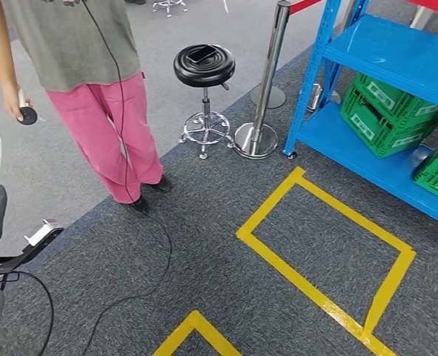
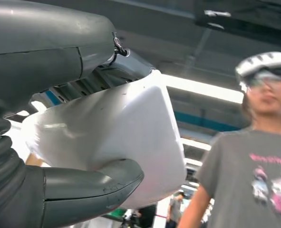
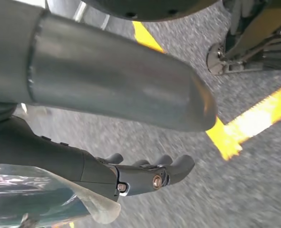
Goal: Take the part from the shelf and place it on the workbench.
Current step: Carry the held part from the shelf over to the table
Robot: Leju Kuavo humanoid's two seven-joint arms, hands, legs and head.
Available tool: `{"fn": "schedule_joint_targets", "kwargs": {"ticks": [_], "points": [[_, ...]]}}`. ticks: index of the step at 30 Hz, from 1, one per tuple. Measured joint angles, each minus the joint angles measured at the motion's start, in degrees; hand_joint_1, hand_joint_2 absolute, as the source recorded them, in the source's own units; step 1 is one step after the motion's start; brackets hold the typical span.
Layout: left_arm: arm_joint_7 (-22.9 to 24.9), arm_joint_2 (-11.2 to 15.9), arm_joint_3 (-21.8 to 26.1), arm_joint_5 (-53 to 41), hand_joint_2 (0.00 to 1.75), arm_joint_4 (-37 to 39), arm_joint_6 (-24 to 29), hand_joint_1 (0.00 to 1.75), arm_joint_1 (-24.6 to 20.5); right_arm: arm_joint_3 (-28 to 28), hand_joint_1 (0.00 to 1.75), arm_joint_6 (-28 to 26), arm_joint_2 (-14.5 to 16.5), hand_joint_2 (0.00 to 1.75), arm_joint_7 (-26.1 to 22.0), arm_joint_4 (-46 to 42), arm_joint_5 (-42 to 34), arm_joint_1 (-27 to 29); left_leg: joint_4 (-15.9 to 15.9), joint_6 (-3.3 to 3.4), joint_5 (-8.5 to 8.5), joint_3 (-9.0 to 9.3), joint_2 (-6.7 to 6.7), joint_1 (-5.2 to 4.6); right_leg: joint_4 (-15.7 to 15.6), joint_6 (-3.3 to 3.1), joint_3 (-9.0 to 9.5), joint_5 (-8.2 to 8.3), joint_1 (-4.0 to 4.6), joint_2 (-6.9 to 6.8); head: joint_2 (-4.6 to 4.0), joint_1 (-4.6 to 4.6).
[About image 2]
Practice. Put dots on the person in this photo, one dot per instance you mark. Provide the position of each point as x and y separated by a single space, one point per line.
174 209
237 176

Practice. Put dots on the white VR headset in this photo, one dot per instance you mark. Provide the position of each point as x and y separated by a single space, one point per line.
263 63

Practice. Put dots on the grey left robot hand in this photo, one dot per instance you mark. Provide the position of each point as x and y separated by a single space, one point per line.
47 34

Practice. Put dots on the ceiling light strip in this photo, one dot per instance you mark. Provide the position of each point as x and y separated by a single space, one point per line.
193 162
201 88
195 144

